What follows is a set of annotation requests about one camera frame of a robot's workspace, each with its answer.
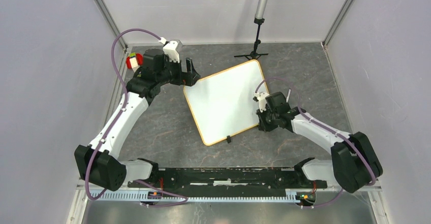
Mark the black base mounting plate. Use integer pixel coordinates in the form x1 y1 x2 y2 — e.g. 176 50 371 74
145 167 328 198

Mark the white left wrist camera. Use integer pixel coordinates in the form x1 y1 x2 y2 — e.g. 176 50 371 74
159 37 182 63

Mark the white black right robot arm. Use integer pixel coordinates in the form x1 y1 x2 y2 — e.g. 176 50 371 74
253 92 383 193

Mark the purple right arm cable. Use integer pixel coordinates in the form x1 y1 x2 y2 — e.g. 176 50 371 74
254 77 377 209

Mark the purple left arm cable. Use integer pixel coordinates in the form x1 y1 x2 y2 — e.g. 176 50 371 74
84 28 189 207

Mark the yellow framed whiteboard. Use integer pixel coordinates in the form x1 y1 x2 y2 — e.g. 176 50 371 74
183 59 268 146

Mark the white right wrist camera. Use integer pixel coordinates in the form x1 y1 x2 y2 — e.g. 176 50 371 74
253 92 269 112

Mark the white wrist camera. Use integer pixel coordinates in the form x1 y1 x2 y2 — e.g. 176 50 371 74
159 37 182 63
253 92 269 112

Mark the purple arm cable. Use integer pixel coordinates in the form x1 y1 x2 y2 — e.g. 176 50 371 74
254 77 377 209
84 28 189 207

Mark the white whiteboard marker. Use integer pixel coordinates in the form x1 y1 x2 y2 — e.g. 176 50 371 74
286 88 291 103

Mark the black tripod camera stand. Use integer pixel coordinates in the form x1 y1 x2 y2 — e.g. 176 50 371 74
234 0 268 60

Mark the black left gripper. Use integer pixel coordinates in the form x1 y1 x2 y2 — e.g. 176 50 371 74
157 55 200 86

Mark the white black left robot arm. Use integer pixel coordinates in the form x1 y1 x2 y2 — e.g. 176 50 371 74
74 49 201 191

